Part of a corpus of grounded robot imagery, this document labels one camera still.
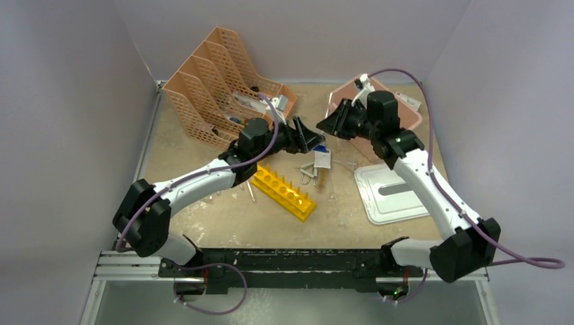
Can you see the white bin lid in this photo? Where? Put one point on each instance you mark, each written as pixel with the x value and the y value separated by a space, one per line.
pixel 386 197

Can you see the blue cap glass flask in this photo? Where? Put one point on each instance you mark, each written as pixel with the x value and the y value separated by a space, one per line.
pixel 321 148

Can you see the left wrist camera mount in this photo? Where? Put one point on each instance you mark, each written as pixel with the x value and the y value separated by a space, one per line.
pixel 279 104

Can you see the plastic bag with ruler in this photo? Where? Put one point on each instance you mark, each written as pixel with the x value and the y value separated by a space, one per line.
pixel 248 102

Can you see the bag of coloured markers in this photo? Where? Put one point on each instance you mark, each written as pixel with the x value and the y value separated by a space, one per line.
pixel 240 121

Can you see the yellow test tube rack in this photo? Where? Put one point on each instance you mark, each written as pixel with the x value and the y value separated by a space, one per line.
pixel 283 193

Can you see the clear glassware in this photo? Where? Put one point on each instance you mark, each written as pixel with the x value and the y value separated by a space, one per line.
pixel 345 160

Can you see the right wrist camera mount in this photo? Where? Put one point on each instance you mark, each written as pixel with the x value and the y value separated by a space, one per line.
pixel 363 88

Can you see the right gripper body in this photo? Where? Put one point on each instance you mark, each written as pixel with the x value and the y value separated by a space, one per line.
pixel 362 123

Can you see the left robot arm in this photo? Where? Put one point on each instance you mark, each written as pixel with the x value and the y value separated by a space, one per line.
pixel 143 217

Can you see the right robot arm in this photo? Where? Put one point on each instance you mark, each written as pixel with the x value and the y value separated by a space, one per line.
pixel 468 240

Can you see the white label card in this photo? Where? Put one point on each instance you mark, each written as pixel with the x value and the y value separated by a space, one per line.
pixel 410 101

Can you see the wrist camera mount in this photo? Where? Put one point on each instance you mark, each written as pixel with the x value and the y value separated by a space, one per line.
pixel 363 88
pixel 279 104

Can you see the pink mesh file organizer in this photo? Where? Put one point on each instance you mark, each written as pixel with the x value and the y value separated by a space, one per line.
pixel 201 89

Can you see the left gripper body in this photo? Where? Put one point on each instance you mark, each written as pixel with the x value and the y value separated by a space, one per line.
pixel 286 141

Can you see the brown test tube brush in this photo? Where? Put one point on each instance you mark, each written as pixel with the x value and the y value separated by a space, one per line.
pixel 319 179

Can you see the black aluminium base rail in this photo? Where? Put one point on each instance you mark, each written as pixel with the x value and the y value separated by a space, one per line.
pixel 364 270

